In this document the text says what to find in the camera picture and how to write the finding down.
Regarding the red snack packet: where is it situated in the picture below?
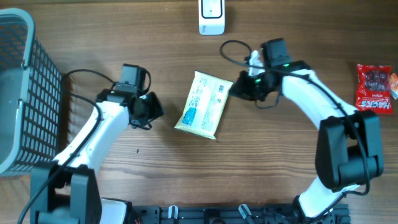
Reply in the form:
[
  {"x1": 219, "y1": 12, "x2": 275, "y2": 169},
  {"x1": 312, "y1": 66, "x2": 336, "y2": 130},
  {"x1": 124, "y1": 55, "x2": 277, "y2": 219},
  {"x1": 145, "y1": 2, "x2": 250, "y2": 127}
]
[{"x1": 355, "y1": 64, "x2": 393, "y2": 114}]

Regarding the white barcode scanner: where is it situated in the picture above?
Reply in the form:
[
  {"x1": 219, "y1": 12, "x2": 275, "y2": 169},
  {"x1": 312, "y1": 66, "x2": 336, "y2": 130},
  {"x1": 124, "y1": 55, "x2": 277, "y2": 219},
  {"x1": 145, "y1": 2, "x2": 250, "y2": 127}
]
[{"x1": 198, "y1": 0, "x2": 226, "y2": 35}]

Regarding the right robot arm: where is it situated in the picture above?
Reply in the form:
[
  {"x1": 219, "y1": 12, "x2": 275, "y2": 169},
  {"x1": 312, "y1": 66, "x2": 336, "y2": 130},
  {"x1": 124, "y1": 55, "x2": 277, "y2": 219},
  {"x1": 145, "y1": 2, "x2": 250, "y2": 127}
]
[{"x1": 229, "y1": 38, "x2": 384, "y2": 223}]

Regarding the cream snack bag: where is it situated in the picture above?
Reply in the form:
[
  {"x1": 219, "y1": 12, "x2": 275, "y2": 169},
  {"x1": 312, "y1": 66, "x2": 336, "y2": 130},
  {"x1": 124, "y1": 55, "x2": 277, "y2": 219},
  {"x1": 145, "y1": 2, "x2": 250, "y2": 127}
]
[{"x1": 174, "y1": 70, "x2": 233, "y2": 139}]

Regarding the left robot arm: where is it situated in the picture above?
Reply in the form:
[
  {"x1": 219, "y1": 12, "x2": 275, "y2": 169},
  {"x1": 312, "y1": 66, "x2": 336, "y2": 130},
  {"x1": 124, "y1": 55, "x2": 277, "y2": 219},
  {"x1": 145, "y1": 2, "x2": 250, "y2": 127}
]
[{"x1": 18, "y1": 64, "x2": 164, "y2": 223}]

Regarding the grey plastic shopping basket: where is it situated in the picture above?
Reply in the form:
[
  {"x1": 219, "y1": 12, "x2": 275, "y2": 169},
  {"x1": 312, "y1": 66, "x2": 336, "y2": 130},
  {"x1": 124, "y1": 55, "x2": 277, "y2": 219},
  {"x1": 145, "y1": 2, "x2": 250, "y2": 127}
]
[{"x1": 1, "y1": 8, "x2": 62, "y2": 176}]

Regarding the black left camera cable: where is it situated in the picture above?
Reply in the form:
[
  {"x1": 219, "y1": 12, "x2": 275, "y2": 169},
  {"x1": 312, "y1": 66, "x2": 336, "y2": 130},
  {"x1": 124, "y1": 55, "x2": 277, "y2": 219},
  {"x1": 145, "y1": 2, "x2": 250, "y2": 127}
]
[{"x1": 17, "y1": 68, "x2": 153, "y2": 224}]

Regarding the black right camera cable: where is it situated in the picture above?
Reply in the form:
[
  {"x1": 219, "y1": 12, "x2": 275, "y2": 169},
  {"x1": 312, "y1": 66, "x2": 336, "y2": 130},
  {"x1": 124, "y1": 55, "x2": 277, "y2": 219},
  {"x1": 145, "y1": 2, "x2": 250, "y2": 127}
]
[{"x1": 219, "y1": 39, "x2": 371, "y2": 223}]

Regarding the orange small box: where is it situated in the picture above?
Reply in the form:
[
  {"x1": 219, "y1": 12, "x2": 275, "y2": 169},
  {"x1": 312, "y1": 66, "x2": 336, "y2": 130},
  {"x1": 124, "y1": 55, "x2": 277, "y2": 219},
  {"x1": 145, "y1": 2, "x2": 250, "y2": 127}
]
[{"x1": 389, "y1": 73, "x2": 398, "y2": 100}]

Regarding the black camera cable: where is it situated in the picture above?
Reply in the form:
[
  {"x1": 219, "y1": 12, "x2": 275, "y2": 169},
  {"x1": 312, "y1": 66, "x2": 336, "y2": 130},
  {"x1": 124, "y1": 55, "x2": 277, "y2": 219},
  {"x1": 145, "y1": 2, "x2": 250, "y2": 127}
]
[
  {"x1": 17, "y1": 68, "x2": 153, "y2": 224},
  {"x1": 219, "y1": 39, "x2": 371, "y2": 223}
]

